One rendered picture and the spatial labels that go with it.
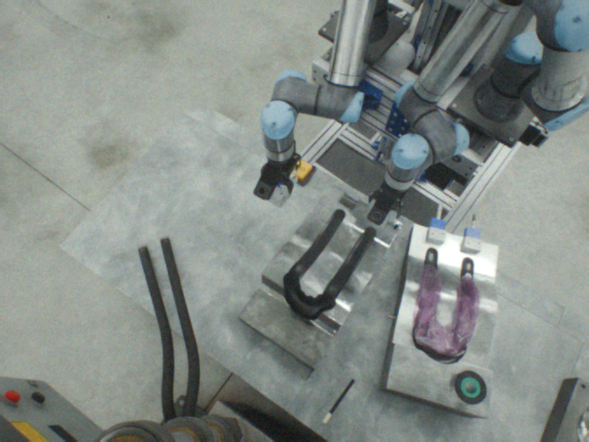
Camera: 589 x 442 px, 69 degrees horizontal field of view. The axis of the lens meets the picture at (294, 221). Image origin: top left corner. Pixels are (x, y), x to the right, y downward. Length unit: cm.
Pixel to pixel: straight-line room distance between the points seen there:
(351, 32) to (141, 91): 203
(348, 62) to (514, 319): 90
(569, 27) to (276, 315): 93
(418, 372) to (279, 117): 74
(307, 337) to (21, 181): 202
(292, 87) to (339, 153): 121
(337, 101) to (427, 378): 74
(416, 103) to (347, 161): 113
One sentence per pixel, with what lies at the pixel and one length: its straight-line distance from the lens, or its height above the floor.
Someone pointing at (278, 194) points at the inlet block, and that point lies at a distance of 128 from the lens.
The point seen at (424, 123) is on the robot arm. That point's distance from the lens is 112.
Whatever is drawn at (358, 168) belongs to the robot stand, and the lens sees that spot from 221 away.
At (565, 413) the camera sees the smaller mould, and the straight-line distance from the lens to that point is 141.
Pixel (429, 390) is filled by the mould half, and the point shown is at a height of 91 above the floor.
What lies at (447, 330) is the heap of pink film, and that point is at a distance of 128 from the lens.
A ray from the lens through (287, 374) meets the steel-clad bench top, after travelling 130.
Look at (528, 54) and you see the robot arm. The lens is 130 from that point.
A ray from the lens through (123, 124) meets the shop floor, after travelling 278.
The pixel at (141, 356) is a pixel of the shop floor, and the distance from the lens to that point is 222.
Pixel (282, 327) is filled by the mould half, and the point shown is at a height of 86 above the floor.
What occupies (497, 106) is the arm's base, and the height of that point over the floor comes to 109.
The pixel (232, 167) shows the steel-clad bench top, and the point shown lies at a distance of 152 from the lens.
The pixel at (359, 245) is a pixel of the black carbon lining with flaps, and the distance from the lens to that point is 131.
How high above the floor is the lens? 209
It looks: 67 degrees down
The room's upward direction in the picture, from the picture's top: straight up
